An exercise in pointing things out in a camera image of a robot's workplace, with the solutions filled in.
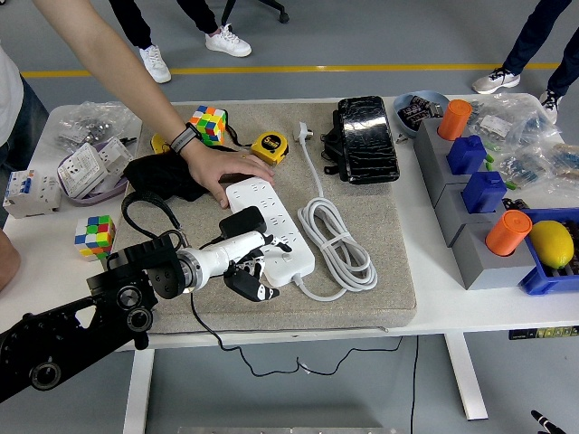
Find plain yellow tape measure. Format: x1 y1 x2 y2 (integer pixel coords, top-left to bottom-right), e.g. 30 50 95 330
150 133 176 156

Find white table leg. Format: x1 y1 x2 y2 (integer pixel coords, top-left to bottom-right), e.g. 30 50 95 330
122 347 156 434
444 333 489 421

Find orange cylinder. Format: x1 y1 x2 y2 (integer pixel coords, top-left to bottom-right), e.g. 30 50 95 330
485 209 534 257
437 99 473 141

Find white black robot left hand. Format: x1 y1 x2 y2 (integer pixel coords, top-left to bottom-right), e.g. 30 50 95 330
194 230 293 303

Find white circuit breaker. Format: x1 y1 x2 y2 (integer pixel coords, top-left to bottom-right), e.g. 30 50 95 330
3 168 62 220

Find small colourful puzzle cube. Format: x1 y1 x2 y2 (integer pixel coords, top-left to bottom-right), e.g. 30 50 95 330
74 214 117 263

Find glossy black case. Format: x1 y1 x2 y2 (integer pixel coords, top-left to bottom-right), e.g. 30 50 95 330
337 95 402 185

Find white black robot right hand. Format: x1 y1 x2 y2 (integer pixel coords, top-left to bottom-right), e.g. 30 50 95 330
529 409 565 434

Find white power strip with cable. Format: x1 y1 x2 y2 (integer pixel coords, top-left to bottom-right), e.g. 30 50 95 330
224 119 379 302

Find grey holder block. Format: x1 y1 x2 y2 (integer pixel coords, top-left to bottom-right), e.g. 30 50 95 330
432 179 508 249
413 118 474 208
451 215 540 291

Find clear bag of metal parts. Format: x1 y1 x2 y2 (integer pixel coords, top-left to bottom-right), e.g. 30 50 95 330
53 101 145 142

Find black grey wristband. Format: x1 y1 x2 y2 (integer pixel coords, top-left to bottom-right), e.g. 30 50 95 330
169 121 204 155

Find yellow tape measure with strap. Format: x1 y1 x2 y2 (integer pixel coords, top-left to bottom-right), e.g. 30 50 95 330
225 121 290 166

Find black table control panel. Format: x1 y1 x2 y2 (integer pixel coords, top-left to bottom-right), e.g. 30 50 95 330
508 325 579 341

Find purple tray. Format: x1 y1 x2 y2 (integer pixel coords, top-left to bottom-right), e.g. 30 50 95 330
67 138 129 207

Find light blue bowl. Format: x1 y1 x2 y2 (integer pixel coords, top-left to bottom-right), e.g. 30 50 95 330
392 91 450 137

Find black office chair base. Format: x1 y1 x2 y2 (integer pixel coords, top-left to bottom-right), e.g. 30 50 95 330
220 0 290 28

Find person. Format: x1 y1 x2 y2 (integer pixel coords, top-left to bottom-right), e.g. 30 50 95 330
108 0 252 85
0 40 50 227
471 0 579 126

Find black cloth pouch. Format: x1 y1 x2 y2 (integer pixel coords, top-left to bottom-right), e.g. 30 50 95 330
122 153 212 203

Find black capacitors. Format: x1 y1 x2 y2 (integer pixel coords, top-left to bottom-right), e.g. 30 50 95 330
400 94 447 123

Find blue plastic block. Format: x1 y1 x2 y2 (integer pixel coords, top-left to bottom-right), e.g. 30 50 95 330
460 171 508 214
446 135 488 175

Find blue plastic bin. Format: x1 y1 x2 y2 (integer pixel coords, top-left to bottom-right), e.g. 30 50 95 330
517 207 579 297

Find grey-brown mat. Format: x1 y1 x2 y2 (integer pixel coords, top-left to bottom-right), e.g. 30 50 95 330
97 101 418 338

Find large white socket module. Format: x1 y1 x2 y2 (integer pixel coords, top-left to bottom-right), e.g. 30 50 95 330
57 143 111 199

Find person's left hand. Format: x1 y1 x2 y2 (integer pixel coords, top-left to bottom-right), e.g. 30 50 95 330
180 142 276 210

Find yellow lemon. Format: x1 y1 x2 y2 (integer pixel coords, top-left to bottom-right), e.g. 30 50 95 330
528 220 575 269

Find large colourful puzzle cube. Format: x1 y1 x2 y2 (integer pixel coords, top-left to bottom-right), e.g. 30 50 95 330
189 105 228 146

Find black hanging cable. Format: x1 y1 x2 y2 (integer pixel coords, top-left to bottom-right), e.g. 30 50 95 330
409 335 420 434

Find black bracket device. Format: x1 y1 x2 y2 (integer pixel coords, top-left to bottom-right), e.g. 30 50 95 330
318 109 349 176

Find black plug with cord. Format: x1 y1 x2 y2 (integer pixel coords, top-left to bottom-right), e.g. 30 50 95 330
189 205 403 377

